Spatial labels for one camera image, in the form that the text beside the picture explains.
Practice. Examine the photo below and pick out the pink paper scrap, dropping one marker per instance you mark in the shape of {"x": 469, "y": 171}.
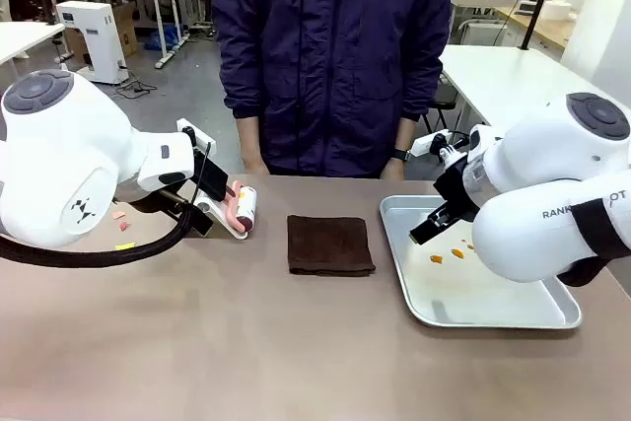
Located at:
{"x": 119, "y": 215}

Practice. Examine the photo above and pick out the brown cardboard box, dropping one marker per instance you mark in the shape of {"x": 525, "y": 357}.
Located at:
{"x": 125, "y": 31}

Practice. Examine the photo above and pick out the wooden top table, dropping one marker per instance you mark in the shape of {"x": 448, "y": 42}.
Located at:
{"x": 539, "y": 26}

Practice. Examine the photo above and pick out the large white table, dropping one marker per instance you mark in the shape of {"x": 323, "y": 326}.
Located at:
{"x": 517, "y": 81}

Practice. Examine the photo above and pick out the person's right hand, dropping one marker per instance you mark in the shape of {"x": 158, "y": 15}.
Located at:
{"x": 255, "y": 164}

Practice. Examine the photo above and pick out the red paper scrap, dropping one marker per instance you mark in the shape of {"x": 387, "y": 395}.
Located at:
{"x": 124, "y": 226}

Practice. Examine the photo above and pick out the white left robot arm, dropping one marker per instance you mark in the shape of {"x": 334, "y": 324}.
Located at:
{"x": 59, "y": 145}

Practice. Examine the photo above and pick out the person's left hand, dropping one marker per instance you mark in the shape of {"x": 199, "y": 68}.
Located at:
{"x": 393, "y": 169}

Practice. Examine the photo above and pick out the pink lint roller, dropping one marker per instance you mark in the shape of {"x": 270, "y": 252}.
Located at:
{"x": 244, "y": 206}

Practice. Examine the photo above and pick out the black chair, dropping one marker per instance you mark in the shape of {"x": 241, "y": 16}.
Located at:
{"x": 443, "y": 98}

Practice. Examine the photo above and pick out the person's left forearm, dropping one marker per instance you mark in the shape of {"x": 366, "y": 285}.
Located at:
{"x": 405, "y": 134}

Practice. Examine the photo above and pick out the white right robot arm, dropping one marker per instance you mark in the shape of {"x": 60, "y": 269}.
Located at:
{"x": 532, "y": 169}

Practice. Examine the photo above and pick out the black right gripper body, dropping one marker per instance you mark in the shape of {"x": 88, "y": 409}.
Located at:
{"x": 456, "y": 194}

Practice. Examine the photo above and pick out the yellow paper scrap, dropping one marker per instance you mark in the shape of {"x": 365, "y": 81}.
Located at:
{"x": 124, "y": 246}

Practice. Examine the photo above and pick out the dark brown cloth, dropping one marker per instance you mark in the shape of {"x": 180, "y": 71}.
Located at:
{"x": 329, "y": 246}

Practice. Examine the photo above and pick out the white folding stand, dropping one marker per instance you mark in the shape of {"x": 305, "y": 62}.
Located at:
{"x": 219, "y": 215}

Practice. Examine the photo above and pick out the person's right forearm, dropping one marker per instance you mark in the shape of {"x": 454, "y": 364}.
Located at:
{"x": 248, "y": 137}

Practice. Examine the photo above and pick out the white pedestal machine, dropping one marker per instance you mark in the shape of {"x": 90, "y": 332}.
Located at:
{"x": 96, "y": 41}

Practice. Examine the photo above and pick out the person in navy jacket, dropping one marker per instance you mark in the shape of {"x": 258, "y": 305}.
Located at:
{"x": 330, "y": 61}

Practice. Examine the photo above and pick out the black wrist watch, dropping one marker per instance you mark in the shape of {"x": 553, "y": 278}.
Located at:
{"x": 401, "y": 155}

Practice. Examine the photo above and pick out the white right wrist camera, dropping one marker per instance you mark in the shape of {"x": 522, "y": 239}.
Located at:
{"x": 426, "y": 142}

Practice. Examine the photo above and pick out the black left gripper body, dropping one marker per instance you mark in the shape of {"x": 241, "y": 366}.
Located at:
{"x": 212, "y": 177}

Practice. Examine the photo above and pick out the silver metal tray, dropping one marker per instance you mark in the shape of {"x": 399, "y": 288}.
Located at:
{"x": 443, "y": 293}

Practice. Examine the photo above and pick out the blue plastic bag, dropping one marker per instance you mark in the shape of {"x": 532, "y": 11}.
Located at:
{"x": 165, "y": 37}

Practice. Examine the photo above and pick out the white table with rounded corner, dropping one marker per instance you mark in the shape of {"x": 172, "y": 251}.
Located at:
{"x": 24, "y": 39}

